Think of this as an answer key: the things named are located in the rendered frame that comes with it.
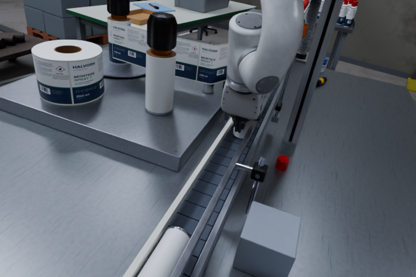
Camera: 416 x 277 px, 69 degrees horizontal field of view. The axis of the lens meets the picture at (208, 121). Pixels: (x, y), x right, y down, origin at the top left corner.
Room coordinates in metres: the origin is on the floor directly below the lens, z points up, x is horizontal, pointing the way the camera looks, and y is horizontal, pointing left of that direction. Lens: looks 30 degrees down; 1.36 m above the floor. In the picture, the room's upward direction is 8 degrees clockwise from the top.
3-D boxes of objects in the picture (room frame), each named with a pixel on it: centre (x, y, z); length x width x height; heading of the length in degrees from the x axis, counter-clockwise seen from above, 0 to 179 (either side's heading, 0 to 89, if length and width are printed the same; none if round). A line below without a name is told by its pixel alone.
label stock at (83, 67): (0.89, 0.46, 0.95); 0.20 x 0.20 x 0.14
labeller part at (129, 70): (1.19, 0.40, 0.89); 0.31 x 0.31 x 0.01
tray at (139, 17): (2.35, 0.61, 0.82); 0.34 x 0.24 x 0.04; 157
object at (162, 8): (2.81, 0.62, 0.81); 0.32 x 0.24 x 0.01; 47
